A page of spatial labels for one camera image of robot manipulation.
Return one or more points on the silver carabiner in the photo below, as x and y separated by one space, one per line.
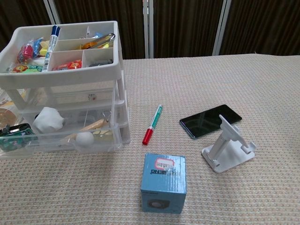
105 38

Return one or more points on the tan and yellow snack bag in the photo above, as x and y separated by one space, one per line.
44 49

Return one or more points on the white ping-pong ball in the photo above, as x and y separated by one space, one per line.
84 139

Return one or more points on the white plastic drawer organizer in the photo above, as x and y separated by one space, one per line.
58 78

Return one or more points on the blue cube cardboard box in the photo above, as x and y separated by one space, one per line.
161 182

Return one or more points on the beige woven tablecloth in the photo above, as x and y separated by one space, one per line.
234 93

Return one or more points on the red capped whiteboard marker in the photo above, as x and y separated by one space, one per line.
152 125

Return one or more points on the gold binder clip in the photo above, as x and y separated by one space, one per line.
103 136

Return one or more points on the clear plastic storage box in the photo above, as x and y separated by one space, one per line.
58 146

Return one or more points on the white phone stand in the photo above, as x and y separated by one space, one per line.
225 159

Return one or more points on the wooden stick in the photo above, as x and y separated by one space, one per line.
91 126

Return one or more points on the green lion snack packet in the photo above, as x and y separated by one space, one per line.
21 68

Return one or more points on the small white die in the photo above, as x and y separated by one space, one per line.
91 97

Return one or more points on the blue candy packet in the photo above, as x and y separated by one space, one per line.
37 45

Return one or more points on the red candy packet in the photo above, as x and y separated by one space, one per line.
27 51

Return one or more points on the black smartphone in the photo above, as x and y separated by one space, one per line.
201 122

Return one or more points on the clear plastic drawer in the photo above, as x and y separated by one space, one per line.
125 134

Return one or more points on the red lion snack packet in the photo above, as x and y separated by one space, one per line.
70 65

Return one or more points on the green circuit board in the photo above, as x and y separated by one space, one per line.
14 140

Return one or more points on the blue capped whiteboard marker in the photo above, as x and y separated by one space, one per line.
52 44

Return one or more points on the black folding partition screen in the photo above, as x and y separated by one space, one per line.
187 23

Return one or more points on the blue plastic piece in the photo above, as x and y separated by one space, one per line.
98 35

